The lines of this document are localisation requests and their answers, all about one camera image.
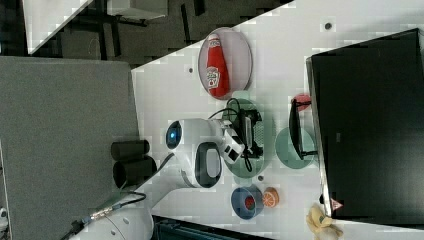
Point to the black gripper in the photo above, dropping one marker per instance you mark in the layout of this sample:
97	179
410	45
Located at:
248	120

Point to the green plastic strainer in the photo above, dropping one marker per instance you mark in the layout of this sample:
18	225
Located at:
265	140

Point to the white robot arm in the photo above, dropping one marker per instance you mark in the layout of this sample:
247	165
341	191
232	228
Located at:
198	151

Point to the green round plate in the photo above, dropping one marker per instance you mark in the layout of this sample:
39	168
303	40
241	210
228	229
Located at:
287	154

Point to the red ketchup bottle toy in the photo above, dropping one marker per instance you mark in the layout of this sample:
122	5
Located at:
216	68

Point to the red round object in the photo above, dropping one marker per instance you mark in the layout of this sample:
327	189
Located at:
303	101

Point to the grey oval plate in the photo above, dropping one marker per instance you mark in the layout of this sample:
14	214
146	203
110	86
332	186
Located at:
238	59

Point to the blue bowl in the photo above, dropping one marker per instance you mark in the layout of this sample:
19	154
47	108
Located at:
238	201

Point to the orange slice toy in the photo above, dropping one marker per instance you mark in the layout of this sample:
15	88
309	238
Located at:
270	197

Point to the red toy in bowl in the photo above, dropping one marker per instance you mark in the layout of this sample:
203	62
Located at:
250	203

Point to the upper black cylinder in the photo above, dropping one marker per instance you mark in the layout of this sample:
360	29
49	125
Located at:
127	150

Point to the large black box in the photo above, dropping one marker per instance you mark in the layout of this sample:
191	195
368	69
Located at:
368	111

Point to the yellow plush toy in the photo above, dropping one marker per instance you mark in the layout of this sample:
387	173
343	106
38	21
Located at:
322	226

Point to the teal crate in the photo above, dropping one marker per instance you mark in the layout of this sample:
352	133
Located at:
168	229

